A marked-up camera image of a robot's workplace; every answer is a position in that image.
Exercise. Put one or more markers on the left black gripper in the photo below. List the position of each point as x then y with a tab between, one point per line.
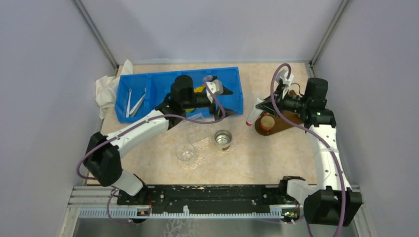
217	113

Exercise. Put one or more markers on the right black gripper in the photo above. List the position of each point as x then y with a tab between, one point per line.
267	106

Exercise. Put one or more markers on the tall white toothpaste tube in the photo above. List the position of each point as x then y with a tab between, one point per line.
255	112

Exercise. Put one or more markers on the white ceramic cup cork base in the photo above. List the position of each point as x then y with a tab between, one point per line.
267	123

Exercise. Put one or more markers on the silver metal cup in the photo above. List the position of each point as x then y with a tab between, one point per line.
223	139

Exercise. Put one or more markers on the clear glass cup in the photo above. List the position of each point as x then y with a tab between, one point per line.
185	151

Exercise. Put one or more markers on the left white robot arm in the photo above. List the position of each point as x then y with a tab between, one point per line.
104	152

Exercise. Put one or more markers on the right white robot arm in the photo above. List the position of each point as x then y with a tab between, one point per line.
332	201

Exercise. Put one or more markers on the brown wooden tray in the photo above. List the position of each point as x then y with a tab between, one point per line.
280	124

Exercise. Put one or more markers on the clear textured oval tray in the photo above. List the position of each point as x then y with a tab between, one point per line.
206	153

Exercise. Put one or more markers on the blue divided plastic bin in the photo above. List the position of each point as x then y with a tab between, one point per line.
158	86

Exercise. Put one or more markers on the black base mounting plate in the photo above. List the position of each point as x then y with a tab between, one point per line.
215	201

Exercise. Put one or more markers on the white crumpled cloth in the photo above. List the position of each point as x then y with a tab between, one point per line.
106	89

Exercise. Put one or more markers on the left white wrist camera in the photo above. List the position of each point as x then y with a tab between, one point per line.
213	86

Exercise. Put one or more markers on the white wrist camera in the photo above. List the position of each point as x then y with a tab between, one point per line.
284	78
213	86

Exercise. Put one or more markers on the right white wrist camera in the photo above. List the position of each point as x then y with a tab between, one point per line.
284	78

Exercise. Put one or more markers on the aluminium frame rail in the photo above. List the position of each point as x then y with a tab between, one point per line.
101	202

